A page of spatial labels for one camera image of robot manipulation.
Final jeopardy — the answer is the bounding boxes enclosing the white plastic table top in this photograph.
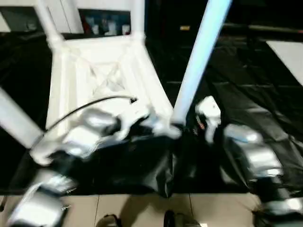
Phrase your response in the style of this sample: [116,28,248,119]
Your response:
[29,34,183,166]

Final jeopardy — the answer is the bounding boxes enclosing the black work mat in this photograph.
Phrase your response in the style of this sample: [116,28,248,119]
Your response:
[0,30,303,198]

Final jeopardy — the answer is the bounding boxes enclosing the dark right robot foot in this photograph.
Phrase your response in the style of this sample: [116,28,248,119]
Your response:
[164,209,200,227]

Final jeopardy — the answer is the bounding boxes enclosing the dark robot foot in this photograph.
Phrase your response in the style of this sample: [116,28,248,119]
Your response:
[164,209,200,227]
[95,213,119,227]

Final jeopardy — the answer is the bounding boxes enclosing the dark left robot foot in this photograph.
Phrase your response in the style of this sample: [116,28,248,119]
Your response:
[95,213,119,227]

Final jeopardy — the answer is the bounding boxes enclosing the white blue patterned container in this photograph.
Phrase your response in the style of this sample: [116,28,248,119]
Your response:
[106,20,117,35]

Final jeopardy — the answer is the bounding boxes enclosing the white flat board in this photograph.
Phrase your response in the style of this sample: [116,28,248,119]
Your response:
[266,40,303,87]

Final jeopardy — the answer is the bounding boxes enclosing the dark metal bar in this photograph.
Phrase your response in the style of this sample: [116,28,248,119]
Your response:
[224,23,303,33]

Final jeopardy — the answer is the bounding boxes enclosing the white glass door cabinet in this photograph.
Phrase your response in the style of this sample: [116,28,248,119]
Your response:
[0,0,134,36]

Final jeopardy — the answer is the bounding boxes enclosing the black left camera cable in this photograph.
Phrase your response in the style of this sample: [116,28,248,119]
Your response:
[44,94,138,131]

